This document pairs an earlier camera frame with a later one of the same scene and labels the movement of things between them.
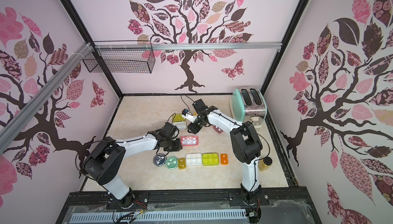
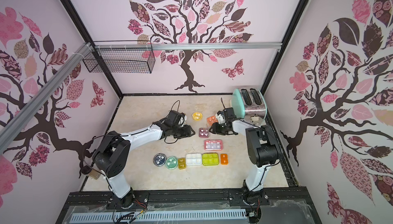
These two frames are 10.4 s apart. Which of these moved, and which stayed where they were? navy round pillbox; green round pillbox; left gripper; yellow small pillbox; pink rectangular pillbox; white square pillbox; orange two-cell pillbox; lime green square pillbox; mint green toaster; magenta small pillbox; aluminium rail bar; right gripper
Moved: left gripper; magenta small pillbox; right gripper; pink rectangular pillbox
Stayed: lime green square pillbox; green round pillbox; navy round pillbox; yellow small pillbox; aluminium rail bar; orange two-cell pillbox; mint green toaster; white square pillbox
